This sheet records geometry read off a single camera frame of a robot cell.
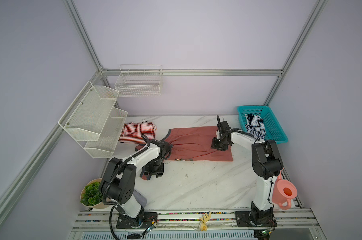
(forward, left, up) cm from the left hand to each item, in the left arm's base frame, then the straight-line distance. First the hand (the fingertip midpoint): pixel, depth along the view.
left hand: (151, 177), depth 81 cm
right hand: (+23, -38, -3) cm, 44 cm away
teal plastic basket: (+35, -82, 0) cm, 89 cm away
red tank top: (+26, -24, -4) cm, 35 cm away
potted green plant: (-10, +27, +4) cm, 29 cm away
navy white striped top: (+42, -72, -3) cm, 83 cm away
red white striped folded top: (+32, +18, 0) cm, 36 cm away
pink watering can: (-9, -67, +6) cm, 68 cm away
